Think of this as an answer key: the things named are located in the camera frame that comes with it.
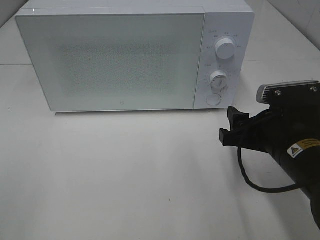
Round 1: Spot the white round door button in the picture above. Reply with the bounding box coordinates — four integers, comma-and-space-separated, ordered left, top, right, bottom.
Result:
206, 93, 222, 106

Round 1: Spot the white upper power knob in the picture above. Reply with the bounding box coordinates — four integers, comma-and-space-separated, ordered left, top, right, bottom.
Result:
214, 36, 236, 60

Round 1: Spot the white timer knob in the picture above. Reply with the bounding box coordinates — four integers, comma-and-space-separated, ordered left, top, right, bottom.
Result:
209, 70, 228, 89

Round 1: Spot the black camera cable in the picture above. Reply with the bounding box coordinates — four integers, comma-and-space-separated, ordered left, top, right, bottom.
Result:
236, 143, 305, 194

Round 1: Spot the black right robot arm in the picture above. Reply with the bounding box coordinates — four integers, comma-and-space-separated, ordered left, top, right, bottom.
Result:
219, 106, 320, 225

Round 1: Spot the white microwave oven body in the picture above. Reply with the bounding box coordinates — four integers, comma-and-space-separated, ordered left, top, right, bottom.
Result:
15, 0, 255, 111

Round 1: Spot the white microwave door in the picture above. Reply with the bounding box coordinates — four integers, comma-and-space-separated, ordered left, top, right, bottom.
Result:
16, 14, 204, 112

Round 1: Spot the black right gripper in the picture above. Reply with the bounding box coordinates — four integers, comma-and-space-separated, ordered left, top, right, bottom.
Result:
219, 106, 320, 155

